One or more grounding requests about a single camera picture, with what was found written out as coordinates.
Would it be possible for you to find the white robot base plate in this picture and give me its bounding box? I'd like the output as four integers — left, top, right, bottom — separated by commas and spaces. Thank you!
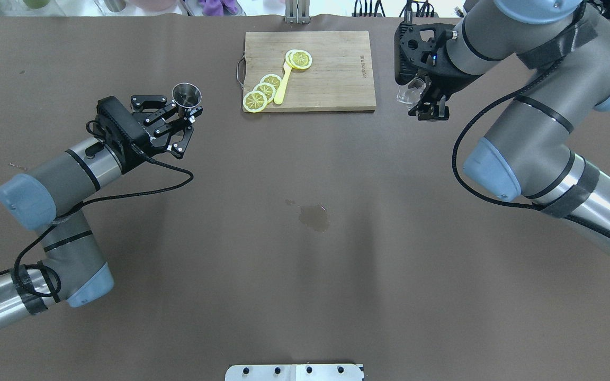
225, 362, 365, 380

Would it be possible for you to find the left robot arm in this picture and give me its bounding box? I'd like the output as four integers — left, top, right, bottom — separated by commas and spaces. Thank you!
0, 88, 203, 330

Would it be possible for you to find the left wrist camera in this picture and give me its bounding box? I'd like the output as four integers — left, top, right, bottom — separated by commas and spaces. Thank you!
87, 96, 145, 159

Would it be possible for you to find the purple cloth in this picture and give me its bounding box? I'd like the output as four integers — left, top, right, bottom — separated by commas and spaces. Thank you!
197, 0, 244, 16

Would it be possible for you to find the clear glass cup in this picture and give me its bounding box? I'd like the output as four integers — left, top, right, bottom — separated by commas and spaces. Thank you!
396, 77, 426, 110

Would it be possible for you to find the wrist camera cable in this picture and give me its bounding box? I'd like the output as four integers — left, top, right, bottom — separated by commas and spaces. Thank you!
451, 58, 610, 255
0, 151, 194, 313

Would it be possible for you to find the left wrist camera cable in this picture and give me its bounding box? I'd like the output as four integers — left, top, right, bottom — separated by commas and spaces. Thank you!
0, 151, 194, 313

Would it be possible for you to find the lemon slice middle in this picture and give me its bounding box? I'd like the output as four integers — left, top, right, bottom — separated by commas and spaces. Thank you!
254, 82, 277, 104

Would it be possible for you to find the lemon slice front left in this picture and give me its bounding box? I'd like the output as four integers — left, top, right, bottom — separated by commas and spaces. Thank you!
242, 90, 268, 113

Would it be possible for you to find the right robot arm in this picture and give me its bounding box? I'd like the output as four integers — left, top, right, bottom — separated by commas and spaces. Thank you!
394, 1, 610, 255

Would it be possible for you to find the wooden cutting board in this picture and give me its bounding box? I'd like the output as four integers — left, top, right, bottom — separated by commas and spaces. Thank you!
243, 31, 376, 112

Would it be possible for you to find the black power strip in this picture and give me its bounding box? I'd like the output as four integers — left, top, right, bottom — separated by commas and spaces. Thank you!
351, 0, 387, 17

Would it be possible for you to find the steel jigger measuring cup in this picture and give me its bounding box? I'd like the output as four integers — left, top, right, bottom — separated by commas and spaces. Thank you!
171, 83, 203, 121

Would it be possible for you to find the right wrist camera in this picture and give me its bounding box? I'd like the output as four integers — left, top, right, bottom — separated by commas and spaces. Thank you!
394, 21, 456, 85

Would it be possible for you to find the lemon slice rear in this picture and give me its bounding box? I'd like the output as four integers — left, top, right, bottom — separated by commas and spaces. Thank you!
261, 73, 282, 89

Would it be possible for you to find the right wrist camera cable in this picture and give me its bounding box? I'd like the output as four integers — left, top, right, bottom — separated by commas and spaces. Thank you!
451, 58, 610, 255

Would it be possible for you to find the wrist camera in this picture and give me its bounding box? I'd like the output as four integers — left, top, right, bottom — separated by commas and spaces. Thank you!
87, 96, 145, 159
394, 21, 456, 85

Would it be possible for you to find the lemon slice on spoon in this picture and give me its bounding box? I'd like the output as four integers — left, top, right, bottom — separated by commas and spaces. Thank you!
285, 50, 313, 70

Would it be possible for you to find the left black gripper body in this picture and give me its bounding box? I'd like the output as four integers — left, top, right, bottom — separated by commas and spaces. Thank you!
120, 127, 162, 174

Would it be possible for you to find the aluminium frame post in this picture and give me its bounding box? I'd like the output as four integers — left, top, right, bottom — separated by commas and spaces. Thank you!
285, 0, 311, 24

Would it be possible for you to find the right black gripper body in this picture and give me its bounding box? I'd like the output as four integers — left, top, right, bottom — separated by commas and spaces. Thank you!
422, 51, 481, 101

